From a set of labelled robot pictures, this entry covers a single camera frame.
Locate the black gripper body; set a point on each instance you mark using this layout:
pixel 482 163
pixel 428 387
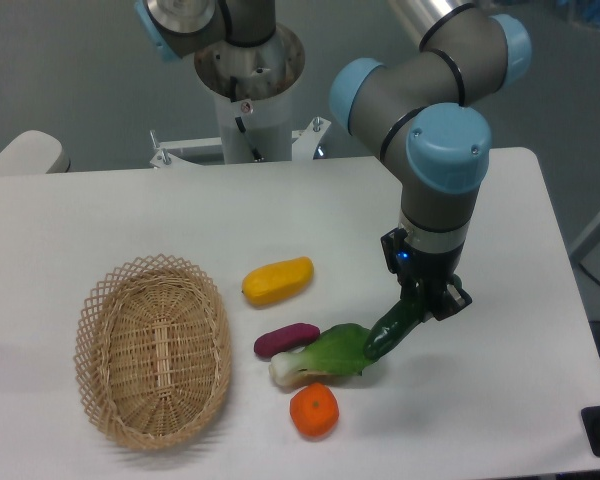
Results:
pixel 430 269

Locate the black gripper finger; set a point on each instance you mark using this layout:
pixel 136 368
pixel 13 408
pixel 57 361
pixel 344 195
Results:
pixel 412 300
pixel 448 299

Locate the dark green cucumber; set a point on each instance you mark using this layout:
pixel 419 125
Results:
pixel 392 328

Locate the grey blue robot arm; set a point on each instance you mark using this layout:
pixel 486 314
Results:
pixel 416 118

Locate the green bok choy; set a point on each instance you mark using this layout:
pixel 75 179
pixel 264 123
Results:
pixel 338 351

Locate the purple sweet potato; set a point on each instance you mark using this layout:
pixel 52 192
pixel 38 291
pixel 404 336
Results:
pixel 285 339

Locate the yellow mango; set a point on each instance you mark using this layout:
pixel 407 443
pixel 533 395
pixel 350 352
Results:
pixel 276 282

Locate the orange tangerine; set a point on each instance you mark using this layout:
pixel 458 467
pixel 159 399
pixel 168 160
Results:
pixel 314 411

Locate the woven wicker basket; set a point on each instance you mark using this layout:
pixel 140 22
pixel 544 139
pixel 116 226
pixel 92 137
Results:
pixel 153 353

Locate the white chair armrest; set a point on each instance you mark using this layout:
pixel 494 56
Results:
pixel 33 153

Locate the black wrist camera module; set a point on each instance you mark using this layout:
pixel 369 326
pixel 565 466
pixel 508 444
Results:
pixel 395 252

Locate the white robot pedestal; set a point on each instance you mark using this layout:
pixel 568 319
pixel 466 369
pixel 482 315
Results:
pixel 252 91

